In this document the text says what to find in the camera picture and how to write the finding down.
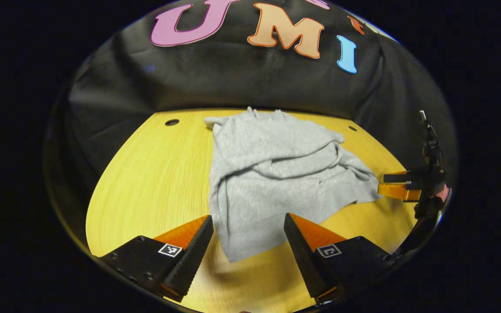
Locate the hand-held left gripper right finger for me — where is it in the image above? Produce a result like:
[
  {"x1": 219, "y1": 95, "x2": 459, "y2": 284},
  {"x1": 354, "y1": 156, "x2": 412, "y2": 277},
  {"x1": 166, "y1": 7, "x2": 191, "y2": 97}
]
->
[{"x1": 284, "y1": 213, "x2": 401, "y2": 304}]

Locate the black backdrop cloth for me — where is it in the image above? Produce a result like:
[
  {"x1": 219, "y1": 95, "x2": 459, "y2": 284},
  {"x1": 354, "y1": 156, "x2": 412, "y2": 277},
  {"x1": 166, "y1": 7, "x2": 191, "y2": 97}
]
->
[{"x1": 44, "y1": 0, "x2": 459, "y2": 244}]

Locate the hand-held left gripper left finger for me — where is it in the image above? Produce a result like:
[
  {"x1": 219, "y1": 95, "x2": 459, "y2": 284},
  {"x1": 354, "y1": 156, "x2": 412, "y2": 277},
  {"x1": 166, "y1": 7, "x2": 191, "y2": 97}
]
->
[{"x1": 97, "y1": 215, "x2": 214, "y2": 303}]

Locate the gray zip-neck sweater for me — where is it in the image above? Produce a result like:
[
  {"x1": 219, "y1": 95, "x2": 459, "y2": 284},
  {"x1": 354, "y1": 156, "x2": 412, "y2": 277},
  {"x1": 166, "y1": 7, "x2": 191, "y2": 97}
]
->
[{"x1": 204, "y1": 107, "x2": 382, "y2": 263}]

